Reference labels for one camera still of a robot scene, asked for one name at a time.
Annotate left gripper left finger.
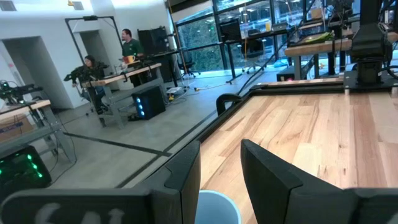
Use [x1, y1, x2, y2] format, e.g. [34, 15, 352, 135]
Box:
[0, 139, 201, 224]

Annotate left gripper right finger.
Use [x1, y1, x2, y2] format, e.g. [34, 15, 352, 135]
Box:
[240, 138, 398, 224]

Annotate light blue mug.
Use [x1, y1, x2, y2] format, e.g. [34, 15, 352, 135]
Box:
[195, 190, 243, 224]

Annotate computer tower blue lights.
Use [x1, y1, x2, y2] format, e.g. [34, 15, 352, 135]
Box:
[131, 85, 167, 121]

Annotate computer tower green lights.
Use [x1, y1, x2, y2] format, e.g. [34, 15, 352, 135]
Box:
[0, 145, 52, 202]

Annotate wooden-top grey workbench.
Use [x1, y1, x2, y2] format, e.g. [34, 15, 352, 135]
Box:
[80, 62, 163, 129]

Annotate small wooden-top grey table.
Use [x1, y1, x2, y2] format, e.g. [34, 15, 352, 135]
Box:
[0, 99, 77, 165]

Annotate seated person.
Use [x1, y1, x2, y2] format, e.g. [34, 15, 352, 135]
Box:
[71, 55, 109, 115]

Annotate cardboard box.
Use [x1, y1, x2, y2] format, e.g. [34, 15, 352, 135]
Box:
[0, 113, 35, 144]

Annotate black mesh office chair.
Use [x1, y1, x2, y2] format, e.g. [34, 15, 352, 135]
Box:
[177, 47, 201, 79]

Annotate wooden-top black-leg table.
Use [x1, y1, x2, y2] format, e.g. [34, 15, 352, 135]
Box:
[284, 30, 398, 80]

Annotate standing person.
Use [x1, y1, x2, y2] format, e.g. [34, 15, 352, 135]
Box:
[119, 28, 146, 60]

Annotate black padded office chair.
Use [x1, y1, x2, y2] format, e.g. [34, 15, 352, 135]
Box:
[241, 29, 266, 75]

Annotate black cabinet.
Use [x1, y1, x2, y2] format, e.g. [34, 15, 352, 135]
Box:
[137, 27, 170, 57]

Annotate black desk monitor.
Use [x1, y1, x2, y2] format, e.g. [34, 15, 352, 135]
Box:
[219, 19, 243, 43]

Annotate black aluminium table frame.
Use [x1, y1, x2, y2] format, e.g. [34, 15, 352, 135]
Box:
[115, 79, 398, 189]

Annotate black cable loop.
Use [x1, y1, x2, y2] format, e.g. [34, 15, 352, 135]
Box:
[216, 93, 244, 117]

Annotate black tall frame stand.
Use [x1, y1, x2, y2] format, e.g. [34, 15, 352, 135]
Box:
[64, 15, 124, 65]

